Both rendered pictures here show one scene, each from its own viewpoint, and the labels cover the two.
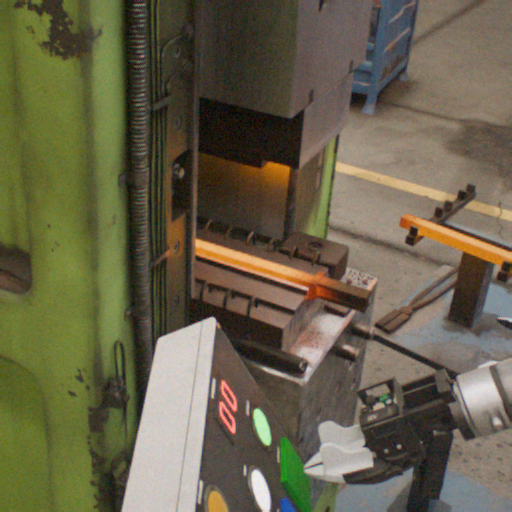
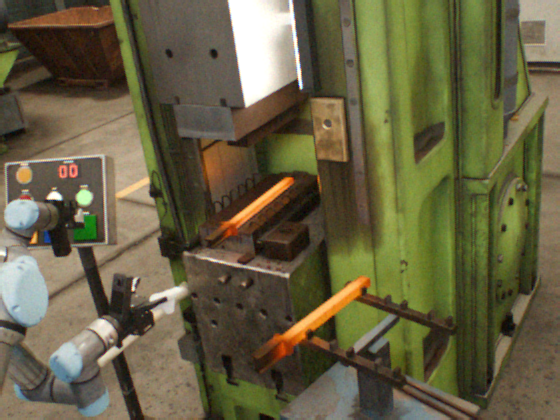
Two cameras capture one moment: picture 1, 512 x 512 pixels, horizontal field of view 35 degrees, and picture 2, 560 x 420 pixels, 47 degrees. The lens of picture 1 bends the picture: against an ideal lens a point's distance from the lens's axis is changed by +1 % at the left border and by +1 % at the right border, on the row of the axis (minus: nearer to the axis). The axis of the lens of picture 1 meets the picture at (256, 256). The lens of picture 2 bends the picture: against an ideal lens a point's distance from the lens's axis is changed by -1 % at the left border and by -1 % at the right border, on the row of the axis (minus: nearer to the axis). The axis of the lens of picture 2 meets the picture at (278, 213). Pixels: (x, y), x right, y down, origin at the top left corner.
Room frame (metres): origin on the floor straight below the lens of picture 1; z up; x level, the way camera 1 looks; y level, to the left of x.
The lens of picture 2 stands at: (1.67, -1.74, 1.83)
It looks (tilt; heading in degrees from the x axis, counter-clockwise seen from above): 26 degrees down; 101
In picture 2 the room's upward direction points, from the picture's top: 8 degrees counter-clockwise
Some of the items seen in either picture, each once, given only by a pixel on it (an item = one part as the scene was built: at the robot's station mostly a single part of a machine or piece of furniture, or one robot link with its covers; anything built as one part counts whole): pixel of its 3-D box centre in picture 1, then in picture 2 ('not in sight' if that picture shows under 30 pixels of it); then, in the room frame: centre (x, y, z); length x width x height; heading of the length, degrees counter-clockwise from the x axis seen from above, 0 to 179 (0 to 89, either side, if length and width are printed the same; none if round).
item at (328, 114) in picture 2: not in sight; (330, 129); (1.52, -0.10, 1.27); 0.09 x 0.02 x 0.17; 156
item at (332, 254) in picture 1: (312, 260); (287, 240); (1.36, -0.11, 0.95); 0.12 x 0.08 x 0.06; 66
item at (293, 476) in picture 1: (292, 479); (85, 227); (0.73, -0.07, 1.01); 0.07 x 0.05 x 0.07; 1
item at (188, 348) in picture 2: not in sight; (193, 347); (0.90, 0.16, 0.36); 0.09 x 0.07 x 0.12; 156
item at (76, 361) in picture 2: not in sight; (77, 356); (0.95, -0.66, 0.98); 0.11 x 0.08 x 0.09; 66
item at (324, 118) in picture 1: (208, 90); (246, 99); (1.26, 0.10, 1.32); 0.42 x 0.20 x 0.10; 66
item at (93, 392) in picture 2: not in sight; (82, 389); (0.94, -0.65, 0.88); 0.11 x 0.08 x 0.11; 174
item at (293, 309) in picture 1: (202, 276); (263, 208); (1.26, 0.10, 0.96); 0.42 x 0.20 x 0.09; 66
